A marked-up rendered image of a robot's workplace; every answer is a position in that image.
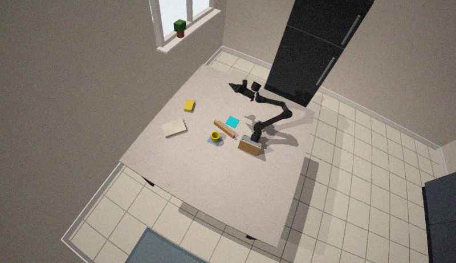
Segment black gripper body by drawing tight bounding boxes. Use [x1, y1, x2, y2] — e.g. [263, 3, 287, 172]
[235, 85, 249, 96]

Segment olive yellow cup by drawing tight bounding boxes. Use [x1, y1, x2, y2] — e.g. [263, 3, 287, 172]
[211, 131, 220, 143]

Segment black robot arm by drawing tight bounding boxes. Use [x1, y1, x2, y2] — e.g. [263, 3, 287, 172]
[242, 79, 292, 143]

